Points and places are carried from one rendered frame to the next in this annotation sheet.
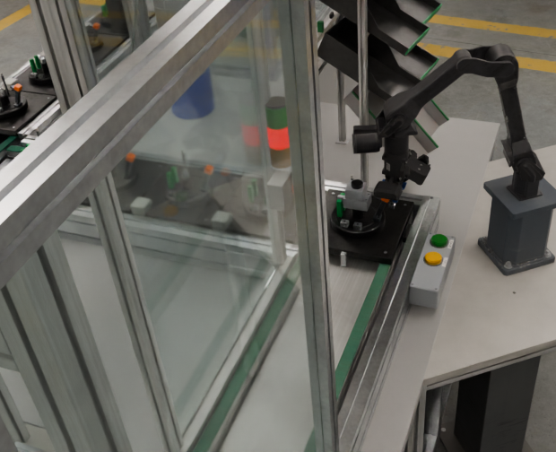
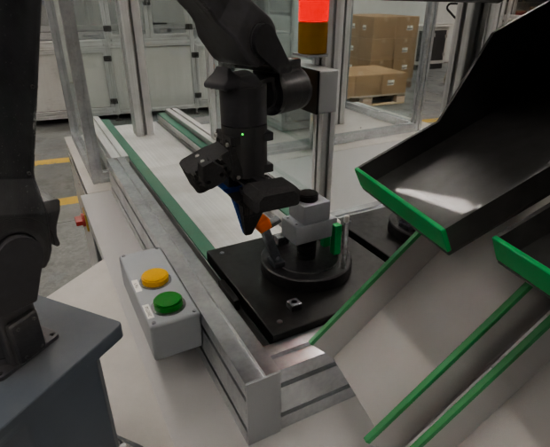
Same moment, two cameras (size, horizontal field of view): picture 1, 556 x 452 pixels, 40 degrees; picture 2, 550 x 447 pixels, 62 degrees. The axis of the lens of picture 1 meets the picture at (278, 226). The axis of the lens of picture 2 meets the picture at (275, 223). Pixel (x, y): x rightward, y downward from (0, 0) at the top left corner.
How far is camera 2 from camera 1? 2.18 m
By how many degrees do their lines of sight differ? 98
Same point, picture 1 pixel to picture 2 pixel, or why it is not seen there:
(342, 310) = (219, 231)
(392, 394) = (124, 239)
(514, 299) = not seen: hidden behind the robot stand
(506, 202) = (44, 303)
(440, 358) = (97, 278)
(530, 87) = not seen: outside the picture
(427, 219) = (223, 329)
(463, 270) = (137, 386)
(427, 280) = (142, 259)
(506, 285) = not seen: hidden behind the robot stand
